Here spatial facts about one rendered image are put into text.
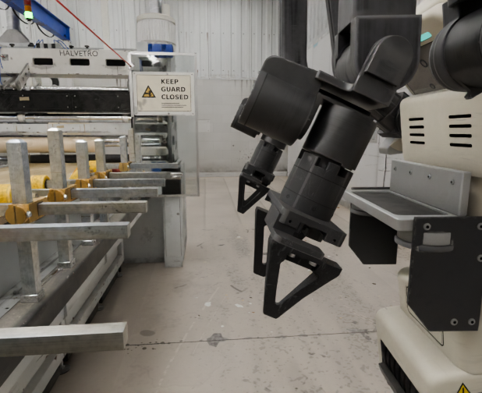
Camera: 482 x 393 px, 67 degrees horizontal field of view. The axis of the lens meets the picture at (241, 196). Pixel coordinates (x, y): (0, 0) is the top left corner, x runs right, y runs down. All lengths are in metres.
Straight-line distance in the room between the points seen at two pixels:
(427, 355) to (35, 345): 0.60
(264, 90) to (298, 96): 0.03
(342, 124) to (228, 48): 9.25
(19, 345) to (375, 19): 0.61
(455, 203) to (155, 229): 2.91
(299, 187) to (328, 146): 0.05
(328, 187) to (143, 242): 3.04
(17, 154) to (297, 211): 0.85
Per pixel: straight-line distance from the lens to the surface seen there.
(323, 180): 0.35
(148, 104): 3.04
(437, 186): 0.61
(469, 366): 0.68
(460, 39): 0.43
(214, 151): 9.37
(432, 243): 0.54
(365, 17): 0.36
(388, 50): 0.35
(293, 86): 0.35
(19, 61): 3.68
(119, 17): 9.89
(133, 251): 3.38
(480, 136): 0.57
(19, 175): 1.08
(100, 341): 0.62
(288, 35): 0.80
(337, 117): 0.36
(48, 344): 0.64
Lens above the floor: 1.15
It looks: 10 degrees down
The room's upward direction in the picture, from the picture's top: straight up
